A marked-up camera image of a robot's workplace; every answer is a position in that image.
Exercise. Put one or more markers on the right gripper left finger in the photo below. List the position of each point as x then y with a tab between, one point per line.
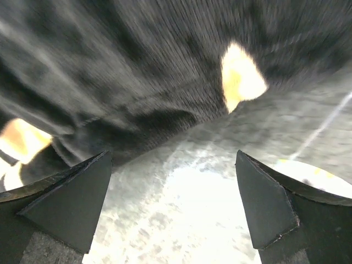
53	220

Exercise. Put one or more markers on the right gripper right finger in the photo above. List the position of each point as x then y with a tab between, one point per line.
290	221

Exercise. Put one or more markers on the black pillowcase with tan flowers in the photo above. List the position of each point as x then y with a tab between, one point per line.
82	77

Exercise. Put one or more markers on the white floral printed pillow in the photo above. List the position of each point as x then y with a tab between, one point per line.
314	177

